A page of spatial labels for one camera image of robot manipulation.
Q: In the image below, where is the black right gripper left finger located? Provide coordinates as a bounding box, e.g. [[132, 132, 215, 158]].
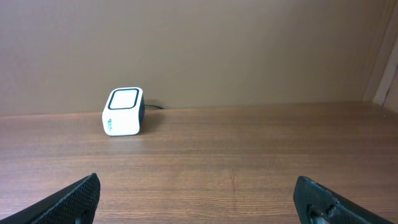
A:
[[1, 173, 101, 224]]

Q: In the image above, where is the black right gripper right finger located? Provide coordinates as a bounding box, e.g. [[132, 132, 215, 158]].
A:
[[293, 176, 392, 224]]

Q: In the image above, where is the white barcode scanner box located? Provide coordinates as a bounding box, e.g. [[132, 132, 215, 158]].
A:
[[102, 87, 145, 136]]

